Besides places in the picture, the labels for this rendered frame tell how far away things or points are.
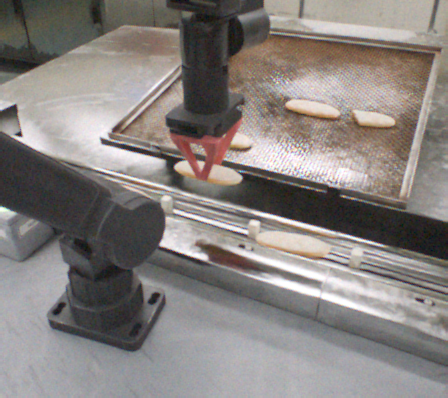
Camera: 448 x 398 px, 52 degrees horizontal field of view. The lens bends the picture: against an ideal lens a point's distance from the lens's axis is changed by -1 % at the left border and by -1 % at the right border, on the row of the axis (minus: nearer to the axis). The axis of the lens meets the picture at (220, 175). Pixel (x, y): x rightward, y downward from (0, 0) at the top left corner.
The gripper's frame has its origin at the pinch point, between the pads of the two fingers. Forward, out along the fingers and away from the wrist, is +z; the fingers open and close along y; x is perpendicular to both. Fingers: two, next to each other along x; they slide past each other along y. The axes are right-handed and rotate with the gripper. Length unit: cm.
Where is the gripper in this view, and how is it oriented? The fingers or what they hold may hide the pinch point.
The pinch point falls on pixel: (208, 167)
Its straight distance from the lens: 62.6
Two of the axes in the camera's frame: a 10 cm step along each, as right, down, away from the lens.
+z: 0.1, 8.4, 5.4
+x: -9.0, -2.2, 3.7
